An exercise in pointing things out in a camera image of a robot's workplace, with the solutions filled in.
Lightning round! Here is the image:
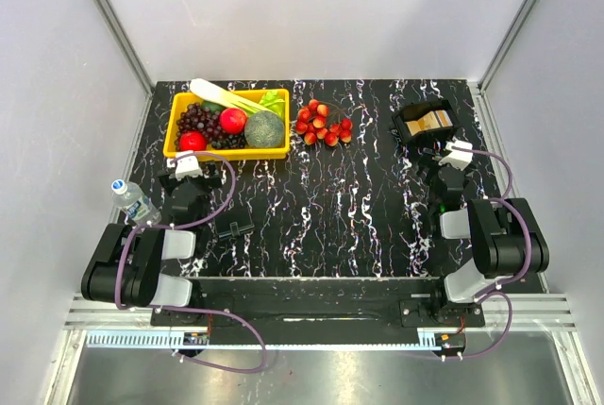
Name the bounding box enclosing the purple grape bunch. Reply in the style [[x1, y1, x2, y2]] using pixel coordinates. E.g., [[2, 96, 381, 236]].
[[175, 103, 247, 151]]

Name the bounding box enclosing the red cherry bunch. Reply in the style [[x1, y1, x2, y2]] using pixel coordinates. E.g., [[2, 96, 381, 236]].
[[294, 98, 354, 148]]

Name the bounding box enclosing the white green leek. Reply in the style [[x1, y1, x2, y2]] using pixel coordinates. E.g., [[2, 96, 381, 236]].
[[189, 78, 265, 114]]

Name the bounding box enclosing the green lettuce leaf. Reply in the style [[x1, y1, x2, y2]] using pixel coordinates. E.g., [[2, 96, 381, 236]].
[[259, 90, 286, 121]]

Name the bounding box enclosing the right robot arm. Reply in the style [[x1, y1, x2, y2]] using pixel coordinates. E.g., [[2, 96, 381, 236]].
[[420, 142, 549, 326]]

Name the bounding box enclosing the green cantaloupe melon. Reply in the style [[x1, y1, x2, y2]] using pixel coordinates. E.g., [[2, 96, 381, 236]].
[[244, 111, 285, 149]]

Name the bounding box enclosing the green avocado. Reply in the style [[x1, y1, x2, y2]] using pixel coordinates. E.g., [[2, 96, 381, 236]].
[[201, 101, 225, 114]]

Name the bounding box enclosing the aluminium frame rail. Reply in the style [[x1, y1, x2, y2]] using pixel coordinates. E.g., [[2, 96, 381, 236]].
[[64, 294, 577, 332]]

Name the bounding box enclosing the black card box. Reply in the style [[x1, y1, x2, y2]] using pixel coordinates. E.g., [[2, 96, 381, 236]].
[[392, 99, 461, 147]]

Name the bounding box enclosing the yellow plastic basket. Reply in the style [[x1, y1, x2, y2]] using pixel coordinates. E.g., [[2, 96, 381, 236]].
[[163, 89, 291, 160]]

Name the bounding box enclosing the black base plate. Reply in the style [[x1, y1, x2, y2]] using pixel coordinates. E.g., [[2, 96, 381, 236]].
[[151, 278, 485, 349]]

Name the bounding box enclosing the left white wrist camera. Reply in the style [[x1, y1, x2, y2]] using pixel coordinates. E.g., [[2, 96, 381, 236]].
[[170, 150, 202, 180]]

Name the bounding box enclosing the red apple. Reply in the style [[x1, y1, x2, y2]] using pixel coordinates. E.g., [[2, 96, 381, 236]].
[[178, 131, 207, 151], [219, 108, 247, 135]]

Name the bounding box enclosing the red apple lower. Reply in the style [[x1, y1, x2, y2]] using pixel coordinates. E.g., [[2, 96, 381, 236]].
[[178, 131, 207, 151]]

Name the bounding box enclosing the red apple upper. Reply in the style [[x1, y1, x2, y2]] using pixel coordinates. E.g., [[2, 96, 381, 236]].
[[219, 108, 247, 135]]

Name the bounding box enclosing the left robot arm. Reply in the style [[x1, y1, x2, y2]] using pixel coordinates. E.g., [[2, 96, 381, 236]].
[[81, 164, 222, 325]]

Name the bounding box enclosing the plastic water bottle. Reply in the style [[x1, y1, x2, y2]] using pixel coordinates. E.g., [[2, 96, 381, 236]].
[[111, 179, 161, 225]]

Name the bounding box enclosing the black card holder wallet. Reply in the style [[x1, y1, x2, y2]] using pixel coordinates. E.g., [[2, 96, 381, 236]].
[[214, 208, 255, 240]]

